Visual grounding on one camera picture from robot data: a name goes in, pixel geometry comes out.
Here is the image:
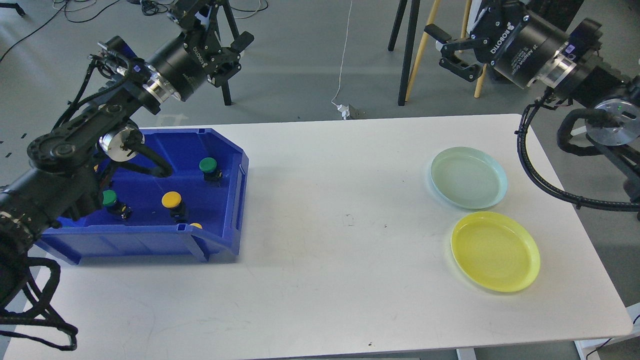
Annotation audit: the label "blue plastic bin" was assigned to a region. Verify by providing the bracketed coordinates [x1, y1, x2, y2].
[36, 129, 249, 265]

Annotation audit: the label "wooden easel legs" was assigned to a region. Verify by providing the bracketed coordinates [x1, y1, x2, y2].
[401, 0, 487, 103]

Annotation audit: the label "light green plate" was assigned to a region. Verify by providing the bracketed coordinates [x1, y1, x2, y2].
[427, 146, 509, 211]

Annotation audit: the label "black floor cables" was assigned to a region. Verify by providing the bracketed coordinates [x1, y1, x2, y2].
[0, 0, 271, 63]

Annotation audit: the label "green push button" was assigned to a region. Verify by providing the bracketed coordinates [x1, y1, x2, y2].
[198, 157, 223, 187]
[102, 189, 133, 221]

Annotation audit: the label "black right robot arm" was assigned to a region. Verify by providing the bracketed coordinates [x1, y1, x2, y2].
[424, 0, 640, 214]

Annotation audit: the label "black tripod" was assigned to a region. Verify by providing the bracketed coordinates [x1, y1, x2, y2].
[207, 0, 254, 106]
[387, 0, 422, 107]

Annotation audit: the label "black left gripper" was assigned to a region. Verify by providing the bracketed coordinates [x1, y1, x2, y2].
[148, 0, 255, 102]

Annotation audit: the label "yellow push button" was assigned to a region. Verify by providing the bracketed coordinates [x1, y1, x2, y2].
[161, 191, 189, 224]

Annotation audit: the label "black tripod right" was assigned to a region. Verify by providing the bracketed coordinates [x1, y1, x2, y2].
[387, 0, 422, 107]

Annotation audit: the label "black tripod left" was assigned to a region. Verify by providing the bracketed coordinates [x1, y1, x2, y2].
[207, 0, 254, 106]

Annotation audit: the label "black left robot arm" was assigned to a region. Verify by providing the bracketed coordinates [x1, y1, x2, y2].
[0, 0, 254, 351]

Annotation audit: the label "yellow plate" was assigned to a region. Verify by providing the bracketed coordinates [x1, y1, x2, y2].
[450, 211, 541, 293]

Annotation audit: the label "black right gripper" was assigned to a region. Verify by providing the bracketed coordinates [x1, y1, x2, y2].
[424, 0, 569, 88]

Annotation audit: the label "white cable with plug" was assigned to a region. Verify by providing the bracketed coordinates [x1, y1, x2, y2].
[330, 0, 368, 121]

